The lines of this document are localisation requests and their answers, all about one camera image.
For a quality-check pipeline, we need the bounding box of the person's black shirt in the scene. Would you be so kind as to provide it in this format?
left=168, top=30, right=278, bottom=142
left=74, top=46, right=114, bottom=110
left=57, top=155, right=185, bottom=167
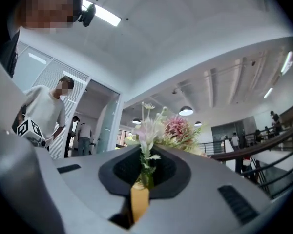
left=0, top=29, right=21, bottom=79

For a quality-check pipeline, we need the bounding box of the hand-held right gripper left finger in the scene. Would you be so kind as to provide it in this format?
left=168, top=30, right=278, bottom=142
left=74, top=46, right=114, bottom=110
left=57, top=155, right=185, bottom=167
left=35, top=144, right=143, bottom=234

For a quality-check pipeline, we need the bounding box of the large window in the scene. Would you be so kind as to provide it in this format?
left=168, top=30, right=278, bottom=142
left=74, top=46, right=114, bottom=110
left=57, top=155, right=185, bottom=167
left=117, top=130, right=140, bottom=147

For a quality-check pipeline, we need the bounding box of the person's head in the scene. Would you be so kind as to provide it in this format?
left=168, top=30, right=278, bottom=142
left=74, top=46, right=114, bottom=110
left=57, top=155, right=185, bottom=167
left=14, top=0, right=81, bottom=35

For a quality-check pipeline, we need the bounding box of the black head-mounted camera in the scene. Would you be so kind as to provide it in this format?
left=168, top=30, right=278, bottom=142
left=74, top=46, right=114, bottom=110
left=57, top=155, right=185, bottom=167
left=73, top=0, right=97, bottom=28

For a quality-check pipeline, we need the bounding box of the rectangular ceiling panel light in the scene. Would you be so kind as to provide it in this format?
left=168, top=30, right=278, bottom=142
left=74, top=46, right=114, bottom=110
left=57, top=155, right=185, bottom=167
left=82, top=0, right=122, bottom=28

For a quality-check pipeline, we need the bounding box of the wood-topped dark metal railing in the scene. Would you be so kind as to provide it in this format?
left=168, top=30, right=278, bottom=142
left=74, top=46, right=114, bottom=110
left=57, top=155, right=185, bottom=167
left=209, top=119, right=293, bottom=199

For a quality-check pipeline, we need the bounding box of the frosted glass panel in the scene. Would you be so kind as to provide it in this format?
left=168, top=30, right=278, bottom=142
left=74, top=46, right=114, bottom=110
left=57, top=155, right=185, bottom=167
left=97, top=91, right=120, bottom=153

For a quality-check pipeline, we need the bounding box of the pink artificial flowers bunch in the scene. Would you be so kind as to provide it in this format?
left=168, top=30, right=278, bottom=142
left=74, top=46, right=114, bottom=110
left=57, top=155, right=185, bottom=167
left=130, top=102, right=209, bottom=190

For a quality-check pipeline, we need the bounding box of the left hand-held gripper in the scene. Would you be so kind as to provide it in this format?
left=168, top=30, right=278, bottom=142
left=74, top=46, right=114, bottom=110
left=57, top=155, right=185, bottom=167
left=16, top=117, right=49, bottom=148

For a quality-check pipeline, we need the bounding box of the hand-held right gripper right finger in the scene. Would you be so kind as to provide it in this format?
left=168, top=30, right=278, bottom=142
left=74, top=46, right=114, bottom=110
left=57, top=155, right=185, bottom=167
left=134, top=144, right=284, bottom=234

